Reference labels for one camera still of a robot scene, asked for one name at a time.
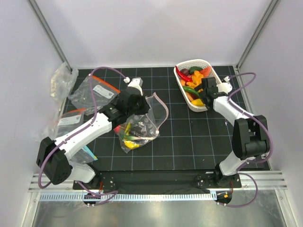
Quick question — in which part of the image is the orange toy bell pepper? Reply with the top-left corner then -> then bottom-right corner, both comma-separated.
186,70 -> 204,88

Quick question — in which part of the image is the white perforated plastic basket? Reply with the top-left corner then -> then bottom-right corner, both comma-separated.
173,59 -> 222,113

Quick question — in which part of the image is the perforated aluminium rail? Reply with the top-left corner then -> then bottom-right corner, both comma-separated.
39,192 -> 217,202

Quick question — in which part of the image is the green toy scallion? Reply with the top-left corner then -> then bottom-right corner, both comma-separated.
117,133 -> 156,141

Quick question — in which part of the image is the yellow toy banana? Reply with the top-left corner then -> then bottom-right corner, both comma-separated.
123,123 -> 139,149

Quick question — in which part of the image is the orange-zip bag lower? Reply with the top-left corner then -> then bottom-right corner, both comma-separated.
36,108 -> 85,142

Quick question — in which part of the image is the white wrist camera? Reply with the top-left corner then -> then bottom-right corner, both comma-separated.
128,78 -> 143,96
217,76 -> 232,94

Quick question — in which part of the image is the blue-zip clear bag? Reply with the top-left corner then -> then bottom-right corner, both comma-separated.
71,146 -> 98,165

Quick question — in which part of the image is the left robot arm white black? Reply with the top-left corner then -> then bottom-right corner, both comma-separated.
36,87 -> 150,189

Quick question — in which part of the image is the crumpled clear bag at wall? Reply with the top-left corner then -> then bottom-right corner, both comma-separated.
50,62 -> 79,101

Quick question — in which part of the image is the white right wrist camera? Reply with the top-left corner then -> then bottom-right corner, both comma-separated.
217,76 -> 232,94

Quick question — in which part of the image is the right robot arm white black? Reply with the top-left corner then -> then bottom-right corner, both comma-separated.
195,77 -> 273,187

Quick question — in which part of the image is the orange-zip bag upper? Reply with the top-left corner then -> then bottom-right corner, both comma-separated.
68,76 -> 120,116

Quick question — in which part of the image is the red toy chili pepper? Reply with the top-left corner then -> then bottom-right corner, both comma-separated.
175,66 -> 192,82

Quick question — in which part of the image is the clear pink-dotted zip bag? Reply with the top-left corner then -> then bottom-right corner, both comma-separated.
115,93 -> 169,153

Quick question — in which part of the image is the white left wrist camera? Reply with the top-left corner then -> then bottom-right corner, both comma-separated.
128,78 -> 143,96

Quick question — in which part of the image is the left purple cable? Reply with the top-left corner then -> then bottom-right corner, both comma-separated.
37,67 -> 131,204

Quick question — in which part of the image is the red toy strawberry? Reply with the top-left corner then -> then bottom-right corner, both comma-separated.
114,126 -> 122,133

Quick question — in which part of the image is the orange-zip bag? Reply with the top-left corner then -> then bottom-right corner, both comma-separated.
36,108 -> 85,142
68,76 -> 120,116

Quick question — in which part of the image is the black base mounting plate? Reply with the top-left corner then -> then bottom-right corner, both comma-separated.
83,170 -> 241,195

